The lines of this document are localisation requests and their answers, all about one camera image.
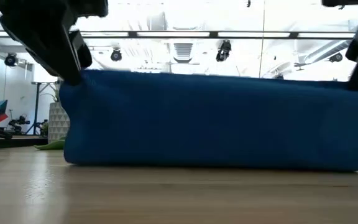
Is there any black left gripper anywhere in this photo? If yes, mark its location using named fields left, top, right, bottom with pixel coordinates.
left=0, top=0, right=109, bottom=86

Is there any green microfiber towel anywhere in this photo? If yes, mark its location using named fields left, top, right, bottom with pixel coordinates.
left=33, top=136, right=67, bottom=151

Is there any blue microfiber towel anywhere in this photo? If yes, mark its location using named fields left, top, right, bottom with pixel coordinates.
left=59, top=68, right=358, bottom=172

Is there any black ceiling spotlight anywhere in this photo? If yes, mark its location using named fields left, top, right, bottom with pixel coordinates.
left=328, top=52, right=344, bottom=63
left=110, top=48, right=123, bottom=62
left=4, top=52, right=19, bottom=67

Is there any triangle-patterned planter with plant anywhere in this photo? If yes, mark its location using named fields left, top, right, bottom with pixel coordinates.
left=40, top=81, right=71, bottom=144

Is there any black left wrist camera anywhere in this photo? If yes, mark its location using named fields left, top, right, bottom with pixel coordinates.
left=68, top=29, right=93, bottom=69

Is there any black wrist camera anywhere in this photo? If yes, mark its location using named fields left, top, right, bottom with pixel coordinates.
left=345, top=23, right=358, bottom=62
left=68, top=29, right=93, bottom=69

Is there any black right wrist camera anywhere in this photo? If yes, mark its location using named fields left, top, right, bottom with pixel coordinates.
left=345, top=23, right=358, bottom=62

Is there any black overhead camera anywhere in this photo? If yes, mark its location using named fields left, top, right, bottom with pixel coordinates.
left=215, top=39, right=232, bottom=62

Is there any black overhead frame bar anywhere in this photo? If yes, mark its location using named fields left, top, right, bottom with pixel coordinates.
left=0, top=30, right=357, bottom=40

